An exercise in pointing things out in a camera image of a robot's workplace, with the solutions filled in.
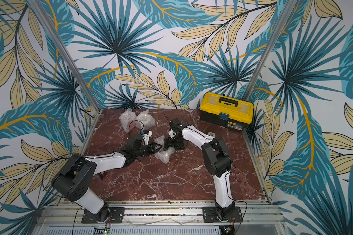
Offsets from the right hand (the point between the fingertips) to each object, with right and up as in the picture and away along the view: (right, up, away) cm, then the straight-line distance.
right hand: (170, 148), depth 93 cm
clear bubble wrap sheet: (-31, +19, +10) cm, 38 cm away
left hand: (-4, +1, -6) cm, 7 cm away
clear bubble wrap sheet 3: (-3, -3, -8) cm, 9 cm away
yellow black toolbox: (+40, +23, +6) cm, 47 cm away
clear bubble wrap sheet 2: (-19, +17, +10) cm, 27 cm away
